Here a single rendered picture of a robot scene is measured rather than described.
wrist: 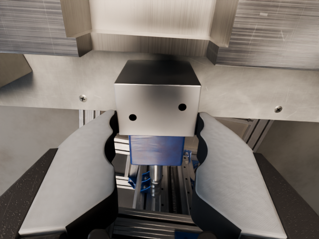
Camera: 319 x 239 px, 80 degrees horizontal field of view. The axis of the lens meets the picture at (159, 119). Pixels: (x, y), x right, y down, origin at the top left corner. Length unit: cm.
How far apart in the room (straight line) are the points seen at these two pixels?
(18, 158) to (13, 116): 33
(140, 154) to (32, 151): 137
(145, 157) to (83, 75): 9
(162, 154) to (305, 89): 14
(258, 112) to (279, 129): 115
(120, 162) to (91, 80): 89
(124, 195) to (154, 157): 109
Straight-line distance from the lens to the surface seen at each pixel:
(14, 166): 166
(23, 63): 19
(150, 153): 15
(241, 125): 96
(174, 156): 15
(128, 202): 129
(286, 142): 143
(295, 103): 21
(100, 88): 18
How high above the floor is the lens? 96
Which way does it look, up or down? 60 degrees down
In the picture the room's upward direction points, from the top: 180 degrees counter-clockwise
